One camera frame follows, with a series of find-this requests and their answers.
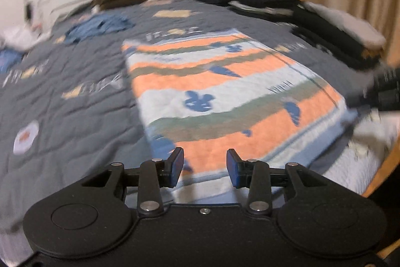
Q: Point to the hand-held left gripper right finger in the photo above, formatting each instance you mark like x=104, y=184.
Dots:
x=233, y=168

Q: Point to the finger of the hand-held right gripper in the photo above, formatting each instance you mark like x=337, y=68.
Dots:
x=387, y=77
x=386, y=99

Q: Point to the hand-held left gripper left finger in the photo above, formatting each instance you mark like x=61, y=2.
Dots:
x=175, y=167

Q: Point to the blue orange patterned towel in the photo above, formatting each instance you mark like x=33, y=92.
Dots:
x=218, y=91

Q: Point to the stack of folded dark clothes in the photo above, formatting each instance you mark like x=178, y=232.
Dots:
x=328, y=35

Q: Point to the white mattress sheet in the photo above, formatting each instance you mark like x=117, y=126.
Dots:
x=372, y=135

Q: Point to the grey quilted bedspread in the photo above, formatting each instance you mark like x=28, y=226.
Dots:
x=72, y=98

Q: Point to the blue crumpled shirt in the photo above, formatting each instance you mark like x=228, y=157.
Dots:
x=97, y=26

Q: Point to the blue quilted pillow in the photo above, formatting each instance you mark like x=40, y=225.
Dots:
x=11, y=60

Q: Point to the light grey hoodie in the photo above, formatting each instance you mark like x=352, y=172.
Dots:
x=17, y=37

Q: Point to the black hairbrush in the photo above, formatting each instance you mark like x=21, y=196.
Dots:
x=27, y=10

